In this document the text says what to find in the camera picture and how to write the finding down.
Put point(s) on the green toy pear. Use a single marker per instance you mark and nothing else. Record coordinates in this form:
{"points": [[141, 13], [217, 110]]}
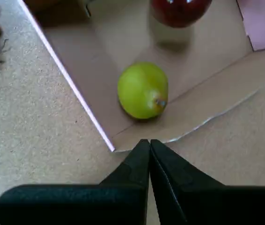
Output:
{"points": [[139, 89]]}

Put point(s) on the pink cardboard box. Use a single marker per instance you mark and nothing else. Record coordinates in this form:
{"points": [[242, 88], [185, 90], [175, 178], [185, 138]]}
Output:
{"points": [[99, 58]]}

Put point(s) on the red toy apple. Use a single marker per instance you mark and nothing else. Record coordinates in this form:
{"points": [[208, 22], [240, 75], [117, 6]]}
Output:
{"points": [[179, 12]]}

